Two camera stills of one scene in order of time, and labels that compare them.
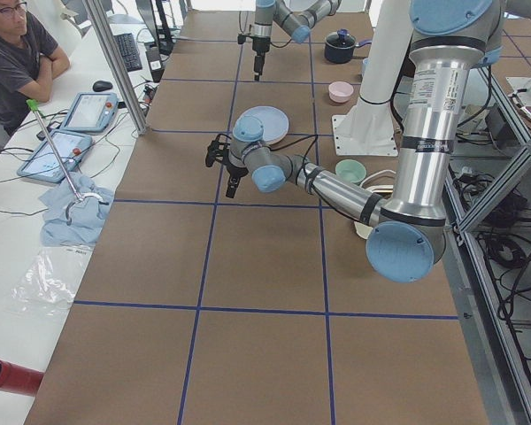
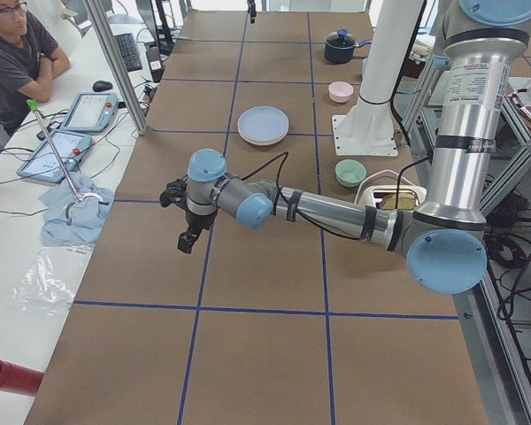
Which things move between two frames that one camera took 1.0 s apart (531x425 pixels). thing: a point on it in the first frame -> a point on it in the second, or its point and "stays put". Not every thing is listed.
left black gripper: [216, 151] -> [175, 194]
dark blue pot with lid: [339, 46] stays put
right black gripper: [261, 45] -> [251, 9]
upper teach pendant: [90, 112] stays put
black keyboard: [130, 52] stays put
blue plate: [274, 122] stays put
